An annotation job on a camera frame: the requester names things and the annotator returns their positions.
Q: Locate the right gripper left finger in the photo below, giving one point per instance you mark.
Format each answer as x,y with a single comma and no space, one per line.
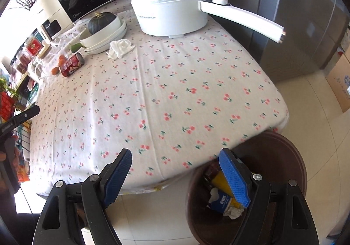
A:
58,222

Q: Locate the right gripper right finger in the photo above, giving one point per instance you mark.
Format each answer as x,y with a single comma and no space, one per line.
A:
292,221

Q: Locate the yellow snack packet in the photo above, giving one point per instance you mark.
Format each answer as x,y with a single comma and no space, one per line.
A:
220,182

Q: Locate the brown trash bin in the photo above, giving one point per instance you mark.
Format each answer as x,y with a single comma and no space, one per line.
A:
267,176

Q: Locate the crumpled cream paper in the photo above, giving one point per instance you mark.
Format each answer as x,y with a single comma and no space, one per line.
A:
233,212

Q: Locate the blue white cardboard sleeve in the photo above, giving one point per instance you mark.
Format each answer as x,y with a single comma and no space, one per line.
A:
220,201

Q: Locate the glass jar wooden lid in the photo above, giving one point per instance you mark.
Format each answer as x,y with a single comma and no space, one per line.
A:
41,65

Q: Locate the orange small fruit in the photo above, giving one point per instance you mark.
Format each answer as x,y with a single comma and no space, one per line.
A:
61,62
62,57
55,71

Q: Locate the red milk can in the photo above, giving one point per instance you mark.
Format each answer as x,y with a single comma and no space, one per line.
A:
72,64

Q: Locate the red label spice jar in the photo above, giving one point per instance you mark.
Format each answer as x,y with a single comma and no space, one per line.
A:
33,45

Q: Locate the cardboard box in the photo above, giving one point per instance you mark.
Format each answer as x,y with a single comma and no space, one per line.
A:
338,79

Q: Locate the white stacked plates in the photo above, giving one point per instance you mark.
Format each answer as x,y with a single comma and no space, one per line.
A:
105,44

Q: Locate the white crumpled tissue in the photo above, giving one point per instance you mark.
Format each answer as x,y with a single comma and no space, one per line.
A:
119,48

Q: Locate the cream air fryer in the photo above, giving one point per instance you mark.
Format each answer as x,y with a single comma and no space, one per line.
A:
50,19

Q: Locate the dark green pumpkin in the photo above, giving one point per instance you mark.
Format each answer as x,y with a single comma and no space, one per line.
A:
100,21

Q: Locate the grey refrigerator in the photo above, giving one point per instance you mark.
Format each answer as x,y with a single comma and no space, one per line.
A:
314,29

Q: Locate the white electric cooking pot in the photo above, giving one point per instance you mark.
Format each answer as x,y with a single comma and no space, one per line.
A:
175,18

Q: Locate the black wire rack shelf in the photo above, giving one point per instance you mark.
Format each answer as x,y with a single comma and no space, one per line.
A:
13,113

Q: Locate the cream bowl green handle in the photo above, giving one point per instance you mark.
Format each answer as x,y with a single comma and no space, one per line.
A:
88,40

